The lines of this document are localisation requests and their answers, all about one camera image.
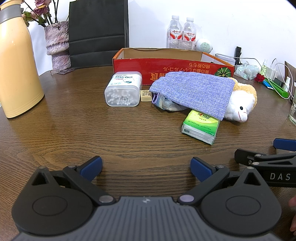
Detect clear water bottle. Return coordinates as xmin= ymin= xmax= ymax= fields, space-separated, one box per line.
xmin=182 ymin=17 xmax=197 ymax=51
xmin=167 ymin=15 xmax=182 ymax=50

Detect black upright device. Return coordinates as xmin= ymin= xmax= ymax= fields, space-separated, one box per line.
xmin=234 ymin=46 xmax=242 ymax=65

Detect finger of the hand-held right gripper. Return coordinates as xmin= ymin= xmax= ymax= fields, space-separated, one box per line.
xmin=273 ymin=138 xmax=296 ymax=153
xmin=234 ymin=149 xmax=296 ymax=167

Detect red cardboard box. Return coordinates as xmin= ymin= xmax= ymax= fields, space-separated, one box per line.
xmin=112 ymin=48 xmax=235 ymax=86

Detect small spray bottle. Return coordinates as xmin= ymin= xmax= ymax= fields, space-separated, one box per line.
xmin=260 ymin=59 xmax=269 ymax=75

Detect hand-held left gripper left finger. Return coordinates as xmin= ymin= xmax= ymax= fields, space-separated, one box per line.
xmin=31 ymin=156 xmax=116 ymax=206

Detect glass jar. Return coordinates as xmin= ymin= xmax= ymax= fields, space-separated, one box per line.
xmin=288 ymin=92 xmax=296 ymax=127

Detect black paper bag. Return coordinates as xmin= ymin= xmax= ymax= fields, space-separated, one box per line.
xmin=68 ymin=0 xmax=130 ymax=69

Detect blue woven pouch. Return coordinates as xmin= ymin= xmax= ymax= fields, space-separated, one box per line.
xmin=149 ymin=71 xmax=236 ymax=121

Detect clear plastic case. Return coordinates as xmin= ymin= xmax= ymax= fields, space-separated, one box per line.
xmin=214 ymin=53 xmax=238 ymax=66

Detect white charger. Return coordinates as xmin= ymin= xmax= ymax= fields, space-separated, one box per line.
xmin=266 ymin=66 xmax=279 ymax=80

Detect clear plastic packet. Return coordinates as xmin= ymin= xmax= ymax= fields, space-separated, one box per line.
xmin=154 ymin=93 xmax=189 ymax=112

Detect dried flowers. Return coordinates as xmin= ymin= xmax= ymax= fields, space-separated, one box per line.
xmin=23 ymin=0 xmax=61 ymax=28

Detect crumpled plastic bag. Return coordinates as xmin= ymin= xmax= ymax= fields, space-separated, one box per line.
xmin=234 ymin=63 xmax=261 ymax=80

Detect white round speaker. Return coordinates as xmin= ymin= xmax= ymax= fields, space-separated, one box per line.
xmin=195 ymin=38 xmax=212 ymax=54

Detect person's right hand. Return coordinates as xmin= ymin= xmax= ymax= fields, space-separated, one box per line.
xmin=288 ymin=197 xmax=296 ymax=232

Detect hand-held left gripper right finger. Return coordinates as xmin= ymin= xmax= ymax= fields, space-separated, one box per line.
xmin=177 ymin=157 xmax=263 ymax=207

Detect purple textured vase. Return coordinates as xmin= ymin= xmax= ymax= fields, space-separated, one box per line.
xmin=44 ymin=21 xmax=71 ymax=70

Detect yellow thermos jug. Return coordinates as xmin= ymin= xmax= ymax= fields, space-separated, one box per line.
xmin=0 ymin=0 xmax=45 ymax=119

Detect beige eraser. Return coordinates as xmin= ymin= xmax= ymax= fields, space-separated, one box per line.
xmin=140 ymin=90 xmax=153 ymax=102

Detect cotton swab box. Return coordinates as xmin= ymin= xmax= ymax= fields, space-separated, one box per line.
xmin=104 ymin=72 xmax=143 ymax=107

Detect white and tan plush toy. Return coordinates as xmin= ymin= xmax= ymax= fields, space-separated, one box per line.
xmin=223 ymin=77 xmax=258 ymax=122

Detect green tissue pack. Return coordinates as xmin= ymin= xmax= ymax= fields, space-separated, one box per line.
xmin=181 ymin=110 xmax=220 ymax=145

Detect brown cardboard piece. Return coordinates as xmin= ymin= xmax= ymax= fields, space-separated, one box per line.
xmin=284 ymin=61 xmax=296 ymax=93

